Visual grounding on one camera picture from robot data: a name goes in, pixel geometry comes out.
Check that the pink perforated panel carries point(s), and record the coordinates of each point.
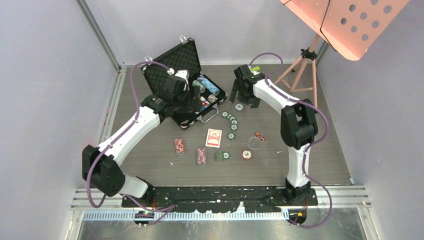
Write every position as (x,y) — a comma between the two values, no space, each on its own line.
(349,26)

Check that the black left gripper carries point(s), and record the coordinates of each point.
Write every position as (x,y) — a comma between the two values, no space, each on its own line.
(192,105)

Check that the blue chip row in case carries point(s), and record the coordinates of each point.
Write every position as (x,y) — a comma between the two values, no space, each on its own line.
(211,87)

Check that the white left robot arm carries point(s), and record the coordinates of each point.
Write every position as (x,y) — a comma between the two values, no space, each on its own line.
(101,164)

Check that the grey chip row in case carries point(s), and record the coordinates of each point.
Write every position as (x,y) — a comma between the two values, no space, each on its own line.
(212,98)

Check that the purple white chip roll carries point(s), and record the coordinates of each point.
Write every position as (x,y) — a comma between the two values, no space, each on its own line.
(201,156)

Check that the green 20 chip lone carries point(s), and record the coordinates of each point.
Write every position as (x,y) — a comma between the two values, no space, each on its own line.
(231,136)

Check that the card deck in case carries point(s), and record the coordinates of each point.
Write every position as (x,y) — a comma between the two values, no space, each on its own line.
(205,104)

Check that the red white chip roll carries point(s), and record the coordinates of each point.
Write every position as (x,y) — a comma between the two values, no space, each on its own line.
(179,146)

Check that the pink tripod stand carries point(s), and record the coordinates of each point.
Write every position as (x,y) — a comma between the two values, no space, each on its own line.
(307,55)

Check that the red playing card box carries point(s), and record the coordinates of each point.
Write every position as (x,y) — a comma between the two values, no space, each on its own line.
(213,138)

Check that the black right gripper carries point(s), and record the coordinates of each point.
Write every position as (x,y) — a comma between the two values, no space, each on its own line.
(237,87)

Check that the green 20 chip beside stack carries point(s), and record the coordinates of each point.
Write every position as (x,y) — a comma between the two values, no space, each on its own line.
(226,155)

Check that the red 100 chip stack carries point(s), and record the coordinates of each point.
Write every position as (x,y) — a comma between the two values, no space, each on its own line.
(246,154)

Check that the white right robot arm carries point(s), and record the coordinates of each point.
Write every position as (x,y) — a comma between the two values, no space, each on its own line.
(298,125)

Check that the black poker set case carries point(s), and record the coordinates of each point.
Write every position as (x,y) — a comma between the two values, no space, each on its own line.
(183,56)

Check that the clear dealer button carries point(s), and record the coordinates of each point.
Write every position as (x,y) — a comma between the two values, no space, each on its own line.
(254,142)

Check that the green chip stack lying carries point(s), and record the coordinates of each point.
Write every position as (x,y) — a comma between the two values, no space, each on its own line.
(219,156)

